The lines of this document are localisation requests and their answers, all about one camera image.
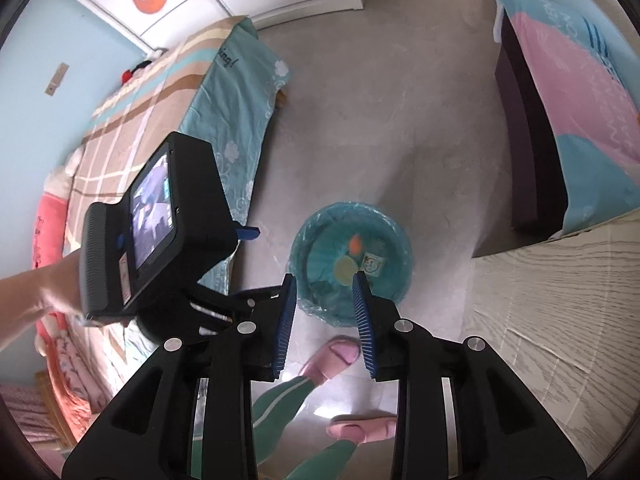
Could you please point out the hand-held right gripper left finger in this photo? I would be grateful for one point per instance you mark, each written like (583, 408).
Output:
(283, 332)

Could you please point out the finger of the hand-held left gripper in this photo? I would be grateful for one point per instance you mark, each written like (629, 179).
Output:
(250, 297)
(248, 233)

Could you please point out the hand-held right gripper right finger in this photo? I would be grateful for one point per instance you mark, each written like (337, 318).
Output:
(363, 332)

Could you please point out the teal lined trash bin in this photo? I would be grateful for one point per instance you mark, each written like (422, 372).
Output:
(320, 300)

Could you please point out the person's left forearm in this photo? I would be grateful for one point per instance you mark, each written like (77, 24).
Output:
(35, 295)

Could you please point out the pink slipper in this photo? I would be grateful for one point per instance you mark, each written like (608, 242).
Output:
(330, 357)
(362, 429)

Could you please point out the yellow-green round lid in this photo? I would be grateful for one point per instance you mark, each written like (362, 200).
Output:
(345, 268)

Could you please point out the white printed packet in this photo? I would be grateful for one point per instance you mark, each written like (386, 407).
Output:
(374, 262)

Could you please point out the person's leg green pants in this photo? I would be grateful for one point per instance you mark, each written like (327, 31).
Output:
(310, 465)
(282, 405)

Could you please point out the orange wrapper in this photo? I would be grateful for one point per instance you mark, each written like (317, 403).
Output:
(356, 245)

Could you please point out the wooden bed leg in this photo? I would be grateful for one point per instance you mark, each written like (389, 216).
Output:
(283, 97)

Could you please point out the red plush toy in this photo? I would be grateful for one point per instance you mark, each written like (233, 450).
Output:
(134, 72)

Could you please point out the pink plush pillow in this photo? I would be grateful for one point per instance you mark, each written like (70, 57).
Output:
(50, 230)

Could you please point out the coral printed quilt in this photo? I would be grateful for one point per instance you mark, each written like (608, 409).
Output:
(75, 375)

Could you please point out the light wooden desk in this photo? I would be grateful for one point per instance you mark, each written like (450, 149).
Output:
(560, 320)

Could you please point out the bed with pink blue cover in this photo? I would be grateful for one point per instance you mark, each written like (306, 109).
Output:
(590, 100)

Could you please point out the wall switch plate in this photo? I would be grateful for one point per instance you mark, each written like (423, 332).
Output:
(56, 80)

